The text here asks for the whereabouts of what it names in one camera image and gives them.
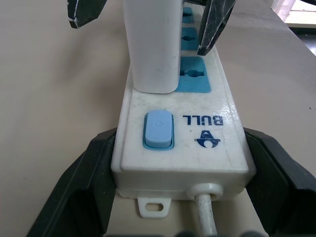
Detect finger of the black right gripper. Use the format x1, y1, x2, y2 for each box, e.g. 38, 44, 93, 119
66, 0, 105, 30
197, 0, 238, 56

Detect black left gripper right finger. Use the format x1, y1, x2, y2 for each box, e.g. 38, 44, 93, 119
242, 126, 316, 237

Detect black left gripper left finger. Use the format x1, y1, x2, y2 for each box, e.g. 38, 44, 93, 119
26, 127, 119, 237

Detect white charger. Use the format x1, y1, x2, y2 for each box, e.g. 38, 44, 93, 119
122, 0, 184, 95

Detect white blue power strip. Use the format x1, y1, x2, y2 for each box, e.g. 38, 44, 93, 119
110, 6, 249, 219

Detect pale background furniture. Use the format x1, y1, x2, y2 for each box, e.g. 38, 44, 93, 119
270, 0, 316, 27

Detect white power strip cable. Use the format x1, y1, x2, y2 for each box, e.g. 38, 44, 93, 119
188, 183, 223, 237

